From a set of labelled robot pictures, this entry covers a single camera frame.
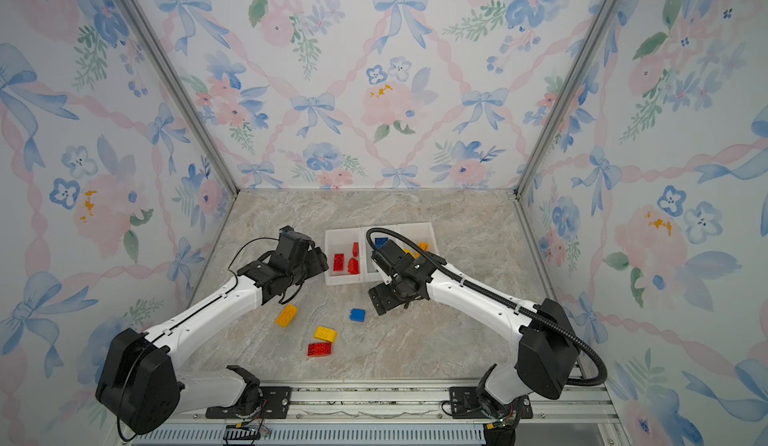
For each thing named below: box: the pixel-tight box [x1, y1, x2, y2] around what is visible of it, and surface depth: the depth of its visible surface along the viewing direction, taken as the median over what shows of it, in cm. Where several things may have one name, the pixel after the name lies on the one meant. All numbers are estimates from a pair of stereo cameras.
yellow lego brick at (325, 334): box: [313, 326, 338, 344], surface depth 85 cm
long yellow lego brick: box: [275, 304, 299, 328], surface depth 89 cm
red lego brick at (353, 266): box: [347, 257, 360, 275], surface depth 98 cm
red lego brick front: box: [307, 342, 332, 356], surface depth 83 cm
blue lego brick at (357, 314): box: [349, 308, 366, 322], surface depth 91 cm
